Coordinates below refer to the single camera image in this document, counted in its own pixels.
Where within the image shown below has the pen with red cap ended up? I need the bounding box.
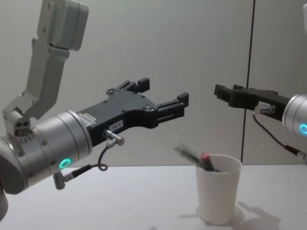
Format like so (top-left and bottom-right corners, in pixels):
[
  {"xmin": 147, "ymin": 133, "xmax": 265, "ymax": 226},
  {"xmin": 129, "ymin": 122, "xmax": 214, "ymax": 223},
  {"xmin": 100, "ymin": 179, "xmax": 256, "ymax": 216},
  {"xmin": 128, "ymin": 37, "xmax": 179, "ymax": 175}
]
[{"xmin": 200, "ymin": 152, "xmax": 222, "ymax": 173}]

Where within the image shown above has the dark right gripper cable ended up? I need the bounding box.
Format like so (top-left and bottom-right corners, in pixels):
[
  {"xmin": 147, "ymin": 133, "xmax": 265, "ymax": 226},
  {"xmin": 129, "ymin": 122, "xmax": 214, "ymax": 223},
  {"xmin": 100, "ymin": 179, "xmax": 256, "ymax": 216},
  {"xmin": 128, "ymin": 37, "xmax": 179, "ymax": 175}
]
[{"xmin": 251, "ymin": 101, "xmax": 307, "ymax": 160}]

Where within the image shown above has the dark left gripper cable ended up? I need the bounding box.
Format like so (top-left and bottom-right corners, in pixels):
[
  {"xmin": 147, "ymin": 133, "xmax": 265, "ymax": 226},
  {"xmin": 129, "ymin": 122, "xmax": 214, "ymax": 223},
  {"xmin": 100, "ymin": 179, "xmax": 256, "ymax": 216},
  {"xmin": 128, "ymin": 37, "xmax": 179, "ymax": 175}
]
[{"xmin": 53, "ymin": 130, "xmax": 126, "ymax": 190}]

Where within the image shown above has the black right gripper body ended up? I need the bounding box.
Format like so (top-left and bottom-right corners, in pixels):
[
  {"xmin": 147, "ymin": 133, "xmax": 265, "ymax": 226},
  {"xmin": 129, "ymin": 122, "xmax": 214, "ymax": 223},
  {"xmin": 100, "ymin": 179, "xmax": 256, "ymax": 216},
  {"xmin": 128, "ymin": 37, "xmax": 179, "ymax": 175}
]
[{"xmin": 233, "ymin": 87, "xmax": 292, "ymax": 122}]

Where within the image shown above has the white paper cup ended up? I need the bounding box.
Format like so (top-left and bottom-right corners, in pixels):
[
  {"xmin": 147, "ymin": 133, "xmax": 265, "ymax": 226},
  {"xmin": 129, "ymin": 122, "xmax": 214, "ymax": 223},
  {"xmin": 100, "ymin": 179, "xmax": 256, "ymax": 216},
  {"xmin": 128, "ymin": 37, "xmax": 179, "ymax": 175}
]
[{"xmin": 195, "ymin": 154, "xmax": 244, "ymax": 225}]

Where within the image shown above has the dark grey pen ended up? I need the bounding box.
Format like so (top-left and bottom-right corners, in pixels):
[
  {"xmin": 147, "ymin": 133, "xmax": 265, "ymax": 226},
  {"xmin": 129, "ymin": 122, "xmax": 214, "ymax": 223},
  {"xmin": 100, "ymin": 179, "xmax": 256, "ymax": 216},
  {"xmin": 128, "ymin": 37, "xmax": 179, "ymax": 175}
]
[{"xmin": 172, "ymin": 143, "xmax": 202, "ymax": 166}]

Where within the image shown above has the dark gripper cable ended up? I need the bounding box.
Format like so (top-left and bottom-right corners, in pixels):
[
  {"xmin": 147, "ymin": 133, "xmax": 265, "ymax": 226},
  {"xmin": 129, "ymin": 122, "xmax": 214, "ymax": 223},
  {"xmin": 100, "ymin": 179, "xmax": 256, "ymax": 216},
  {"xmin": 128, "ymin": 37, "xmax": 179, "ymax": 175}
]
[
  {"xmin": 53, "ymin": 130, "xmax": 126, "ymax": 190},
  {"xmin": 251, "ymin": 101, "xmax": 307, "ymax": 160}
]

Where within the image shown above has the white table cloth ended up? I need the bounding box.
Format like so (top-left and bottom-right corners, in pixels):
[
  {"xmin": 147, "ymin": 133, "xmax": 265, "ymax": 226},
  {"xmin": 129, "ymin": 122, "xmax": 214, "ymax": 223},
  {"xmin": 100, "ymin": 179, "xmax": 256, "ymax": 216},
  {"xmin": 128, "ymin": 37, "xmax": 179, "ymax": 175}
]
[{"xmin": 0, "ymin": 163, "xmax": 307, "ymax": 230}]

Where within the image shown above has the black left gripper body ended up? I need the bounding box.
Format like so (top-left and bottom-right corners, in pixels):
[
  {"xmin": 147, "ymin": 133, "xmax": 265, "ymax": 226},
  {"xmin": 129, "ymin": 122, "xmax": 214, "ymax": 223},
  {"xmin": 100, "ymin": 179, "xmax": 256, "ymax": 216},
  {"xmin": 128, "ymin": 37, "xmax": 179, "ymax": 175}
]
[{"xmin": 78, "ymin": 85, "xmax": 159, "ymax": 148}]

